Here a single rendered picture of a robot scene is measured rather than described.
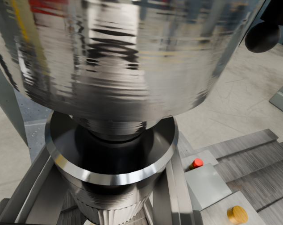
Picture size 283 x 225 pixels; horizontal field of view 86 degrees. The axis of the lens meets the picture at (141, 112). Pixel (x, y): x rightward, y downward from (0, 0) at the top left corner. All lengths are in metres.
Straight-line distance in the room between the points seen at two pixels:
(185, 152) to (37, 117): 0.39
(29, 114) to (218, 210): 0.47
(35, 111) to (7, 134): 1.39
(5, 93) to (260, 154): 0.75
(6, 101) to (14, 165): 1.12
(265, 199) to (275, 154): 0.17
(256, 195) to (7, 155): 1.66
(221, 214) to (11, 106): 0.55
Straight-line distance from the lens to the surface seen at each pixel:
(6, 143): 1.80
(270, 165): 0.64
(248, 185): 0.52
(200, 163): 0.30
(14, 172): 1.60
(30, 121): 0.50
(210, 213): 0.31
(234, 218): 0.31
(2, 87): 0.53
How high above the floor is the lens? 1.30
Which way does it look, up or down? 44 degrees down
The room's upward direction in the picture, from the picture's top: 12 degrees clockwise
